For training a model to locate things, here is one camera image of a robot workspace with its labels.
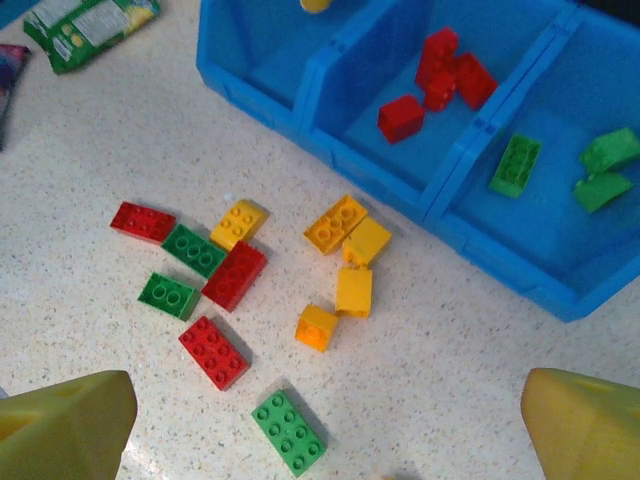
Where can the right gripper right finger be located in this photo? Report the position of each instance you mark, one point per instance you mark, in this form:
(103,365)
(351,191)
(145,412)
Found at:
(590,430)

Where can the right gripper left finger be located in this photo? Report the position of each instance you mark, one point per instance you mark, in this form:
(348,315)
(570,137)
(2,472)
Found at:
(60,430)

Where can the green rectangular lego brick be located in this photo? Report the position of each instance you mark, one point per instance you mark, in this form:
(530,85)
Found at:
(289,432)
(168,295)
(193,250)
(515,165)

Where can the green sloped lego brick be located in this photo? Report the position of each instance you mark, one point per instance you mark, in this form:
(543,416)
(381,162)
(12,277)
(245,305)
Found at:
(600,191)
(610,148)

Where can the small red lego brick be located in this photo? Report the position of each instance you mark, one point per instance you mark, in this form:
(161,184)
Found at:
(400,118)
(440,94)

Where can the red rectangular lego brick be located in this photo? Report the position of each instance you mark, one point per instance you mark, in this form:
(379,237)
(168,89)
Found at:
(234,275)
(475,82)
(214,352)
(439,52)
(142,222)

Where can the round yellow lego brick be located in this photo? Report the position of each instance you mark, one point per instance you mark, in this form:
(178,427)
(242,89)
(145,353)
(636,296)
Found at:
(315,4)

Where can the blue plastic bin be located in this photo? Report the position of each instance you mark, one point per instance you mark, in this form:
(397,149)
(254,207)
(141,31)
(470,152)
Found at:
(370,65)
(550,240)
(260,50)

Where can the green packet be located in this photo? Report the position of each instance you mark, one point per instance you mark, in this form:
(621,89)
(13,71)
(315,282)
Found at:
(90,30)

